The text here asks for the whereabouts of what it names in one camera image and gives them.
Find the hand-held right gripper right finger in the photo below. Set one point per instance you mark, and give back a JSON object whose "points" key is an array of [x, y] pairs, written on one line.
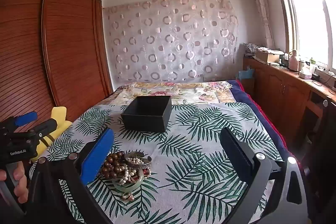
{"points": [[233, 153]]}

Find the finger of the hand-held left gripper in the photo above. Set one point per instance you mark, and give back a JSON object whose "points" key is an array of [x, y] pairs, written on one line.
{"points": [[25, 118], [46, 126]]}

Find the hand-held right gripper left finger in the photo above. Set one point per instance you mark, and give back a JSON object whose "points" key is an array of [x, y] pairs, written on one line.
{"points": [[95, 161]]}

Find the pale green jade bangle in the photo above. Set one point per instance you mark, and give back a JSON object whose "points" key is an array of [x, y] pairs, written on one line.
{"points": [[131, 185]]}

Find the silver bangle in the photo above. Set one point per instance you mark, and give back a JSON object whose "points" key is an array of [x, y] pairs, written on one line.
{"points": [[143, 164]]}

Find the black cardboard box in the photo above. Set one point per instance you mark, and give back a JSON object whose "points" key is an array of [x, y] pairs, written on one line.
{"points": [[144, 121]]}

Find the person's left hand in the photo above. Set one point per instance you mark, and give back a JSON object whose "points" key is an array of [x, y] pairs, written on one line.
{"points": [[21, 184]]}

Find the yellow plush toy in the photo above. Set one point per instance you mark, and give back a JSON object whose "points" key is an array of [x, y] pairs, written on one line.
{"points": [[59, 119]]}

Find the blue red-edged blanket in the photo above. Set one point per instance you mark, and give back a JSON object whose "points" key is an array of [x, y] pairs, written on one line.
{"points": [[252, 98]]}

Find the brown wooden wardrobe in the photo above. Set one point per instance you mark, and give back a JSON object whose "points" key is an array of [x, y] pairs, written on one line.
{"points": [[65, 56]]}

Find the blue bag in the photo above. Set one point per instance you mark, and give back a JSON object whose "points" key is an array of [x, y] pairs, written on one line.
{"points": [[246, 74]]}

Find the floral blanket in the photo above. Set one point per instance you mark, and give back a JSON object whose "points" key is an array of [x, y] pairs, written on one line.
{"points": [[183, 90]]}

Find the long wooden cabinet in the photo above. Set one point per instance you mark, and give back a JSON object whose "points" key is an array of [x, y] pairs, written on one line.
{"points": [[283, 87]]}

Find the open cardboard box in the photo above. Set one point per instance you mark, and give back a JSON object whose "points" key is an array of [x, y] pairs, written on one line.
{"points": [[267, 56]]}

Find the white tissue box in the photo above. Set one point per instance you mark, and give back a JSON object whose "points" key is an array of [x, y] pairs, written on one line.
{"points": [[305, 75]]}

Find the folded floral cloth pile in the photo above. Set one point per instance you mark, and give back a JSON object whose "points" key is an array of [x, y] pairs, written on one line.
{"points": [[250, 48]]}

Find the small black device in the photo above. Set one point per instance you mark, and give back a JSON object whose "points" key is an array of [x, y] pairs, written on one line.
{"points": [[315, 77]]}

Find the white power strip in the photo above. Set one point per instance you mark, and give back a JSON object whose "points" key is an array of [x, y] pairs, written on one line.
{"points": [[325, 72]]}

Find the circle pattern curtain cloth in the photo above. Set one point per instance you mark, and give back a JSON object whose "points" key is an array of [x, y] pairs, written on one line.
{"points": [[170, 43]]}

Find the patterned window curtain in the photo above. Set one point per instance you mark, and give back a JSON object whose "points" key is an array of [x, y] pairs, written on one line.
{"points": [[262, 8]]}

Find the window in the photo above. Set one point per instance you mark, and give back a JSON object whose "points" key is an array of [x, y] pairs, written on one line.
{"points": [[309, 16]]}

